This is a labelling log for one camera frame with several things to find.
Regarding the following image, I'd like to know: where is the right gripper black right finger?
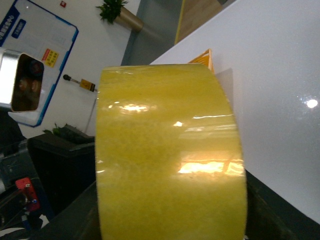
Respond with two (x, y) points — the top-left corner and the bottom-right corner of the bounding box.
(244, 171), (320, 240)

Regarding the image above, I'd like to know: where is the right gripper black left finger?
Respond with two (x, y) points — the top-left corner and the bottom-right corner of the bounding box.
(30, 182), (101, 240)

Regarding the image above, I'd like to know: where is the yellow clear tape roll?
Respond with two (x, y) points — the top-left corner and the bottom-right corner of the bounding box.
(95, 63), (247, 240)

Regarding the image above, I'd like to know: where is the yellow woven basket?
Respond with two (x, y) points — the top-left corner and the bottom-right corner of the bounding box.
(188, 48), (215, 73)

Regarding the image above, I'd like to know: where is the dark planter box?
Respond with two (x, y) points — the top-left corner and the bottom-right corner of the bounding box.
(27, 125), (96, 215)

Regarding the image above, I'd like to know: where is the red clamp part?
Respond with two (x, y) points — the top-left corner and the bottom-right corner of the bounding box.
(15, 177), (41, 212)

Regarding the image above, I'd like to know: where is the black yellow wall handle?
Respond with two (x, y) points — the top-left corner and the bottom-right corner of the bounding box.
(62, 74), (98, 92)

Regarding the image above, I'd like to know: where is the blue framed wall board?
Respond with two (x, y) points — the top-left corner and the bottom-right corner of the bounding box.
(0, 0), (79, 127)

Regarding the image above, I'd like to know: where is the potted plant on wall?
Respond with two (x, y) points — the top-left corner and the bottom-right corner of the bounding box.
(95, 0), (144, 33)

